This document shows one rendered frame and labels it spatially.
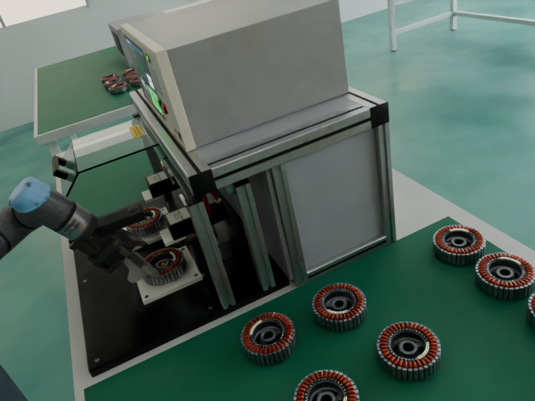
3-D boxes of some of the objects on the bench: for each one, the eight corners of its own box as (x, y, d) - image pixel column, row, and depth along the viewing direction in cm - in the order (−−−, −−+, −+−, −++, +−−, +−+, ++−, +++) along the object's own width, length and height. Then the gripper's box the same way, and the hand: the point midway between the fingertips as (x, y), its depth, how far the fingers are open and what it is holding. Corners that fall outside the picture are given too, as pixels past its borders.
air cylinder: (215, 263, 118) (209, 247, 115) (206, 249, 124) (201, 232, 121) (233, 255, 120) (228, 239, 117) (224, 241, 126) (218, 225, 123)
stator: (148, 293, 112) (143, 282, 110) (140, 268, 121) (134, 257, 119) (192, 274, 114) (188, 262, 113) (181, 251, 124) (176, 240, 122)
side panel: (298, 287, 108) (271, 168, 91) (292, 280, 111) (265, 162, 94) (396, 240, 115) (389, 122, 98) (389, 235, 118) (380, 118, 101)
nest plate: (144, 305, 110) (142, 301, 110) (133, 270, 122) (131, 267, 122) (203, 279, 114) (201, 275, 113) (187, 248, 126) (185, 245, 126)
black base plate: (92, 378, 98) (88, 371, 96) (72, 232, 150) (70, 227, 149) (290, 285, 110) (288, 278, 108) (208, 180, 162) (206, 174, 160)
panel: (290, 280, 108) (263, 169, 92) (205, 173, 161) (180, 91, 146) (294, 278, 108) (269, 166, 92) (208, 173, 162) (183, 91, 146)
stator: (130, 243, 132) (125, 233, 130) (126, 223, 141) (123, 214, 139) (168, 229, 134) (164, 219, 132) (162, 211, 143) (158, 201, 141)
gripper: (64, 223, 112) (130, 261, 123) (70, 266, 96) (144, 305, 107) (88, 196, 111) (151, 237, 123) (97, 236, 95) (169, 278, 107)
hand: (156, 261), depth 115 cm, fingers open, 14 cm apart
